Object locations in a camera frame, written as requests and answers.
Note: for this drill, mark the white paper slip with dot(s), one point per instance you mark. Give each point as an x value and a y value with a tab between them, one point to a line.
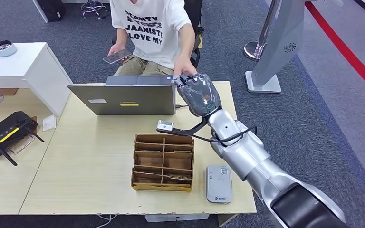
49	122

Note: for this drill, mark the black office chair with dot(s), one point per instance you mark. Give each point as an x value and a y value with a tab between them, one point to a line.
195	15

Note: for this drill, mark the wooden card organizer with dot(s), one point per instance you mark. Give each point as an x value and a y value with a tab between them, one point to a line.
152	162

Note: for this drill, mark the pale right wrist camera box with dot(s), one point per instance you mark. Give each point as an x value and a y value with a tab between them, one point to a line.
165	126

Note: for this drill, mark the person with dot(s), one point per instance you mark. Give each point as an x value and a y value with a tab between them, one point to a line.
151	31

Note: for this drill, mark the smartphone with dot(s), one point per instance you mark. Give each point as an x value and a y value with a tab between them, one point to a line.
117	57

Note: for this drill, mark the white background desk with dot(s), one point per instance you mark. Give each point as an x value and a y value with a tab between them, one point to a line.
41	11

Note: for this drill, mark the white under-desk bracket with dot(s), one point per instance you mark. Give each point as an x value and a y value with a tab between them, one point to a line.
176	217

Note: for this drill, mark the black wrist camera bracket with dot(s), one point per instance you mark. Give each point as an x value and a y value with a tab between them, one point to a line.
192	129

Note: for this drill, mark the person's right forearm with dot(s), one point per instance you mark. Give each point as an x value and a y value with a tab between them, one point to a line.
122	37

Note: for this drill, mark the grey laptop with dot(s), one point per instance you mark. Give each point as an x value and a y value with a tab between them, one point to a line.
129	96

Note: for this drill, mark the person's left hand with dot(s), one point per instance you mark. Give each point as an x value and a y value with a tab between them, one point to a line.
184	66

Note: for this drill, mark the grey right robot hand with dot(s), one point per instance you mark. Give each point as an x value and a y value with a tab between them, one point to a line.
198	94

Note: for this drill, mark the person's left forearm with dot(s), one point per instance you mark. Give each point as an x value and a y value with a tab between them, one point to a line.
187	42

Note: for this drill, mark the black cabinet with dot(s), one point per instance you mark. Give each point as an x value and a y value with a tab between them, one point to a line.
51	8

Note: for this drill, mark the grey kiosk stand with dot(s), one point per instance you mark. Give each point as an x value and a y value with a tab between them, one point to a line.
283	41

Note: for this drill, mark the person's right hand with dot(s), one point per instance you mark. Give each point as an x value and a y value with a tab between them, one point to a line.
118	48

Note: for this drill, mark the black router with yellow stripe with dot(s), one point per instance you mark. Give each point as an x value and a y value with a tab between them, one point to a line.
6	133

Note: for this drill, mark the round white dish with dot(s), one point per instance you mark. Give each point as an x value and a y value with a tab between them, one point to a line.
5	48

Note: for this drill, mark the chrome stool base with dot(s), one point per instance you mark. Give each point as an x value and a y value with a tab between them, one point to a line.
91	6

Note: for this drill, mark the chrome stanchion post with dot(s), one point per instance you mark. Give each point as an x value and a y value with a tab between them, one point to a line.
255	49

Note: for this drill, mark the brown cardboard piece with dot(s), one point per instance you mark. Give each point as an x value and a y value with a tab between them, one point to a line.
6	92

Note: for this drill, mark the round grey base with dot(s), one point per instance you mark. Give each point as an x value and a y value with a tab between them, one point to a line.
332	225

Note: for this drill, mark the white desk riser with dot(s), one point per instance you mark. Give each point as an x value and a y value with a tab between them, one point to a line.
22	66

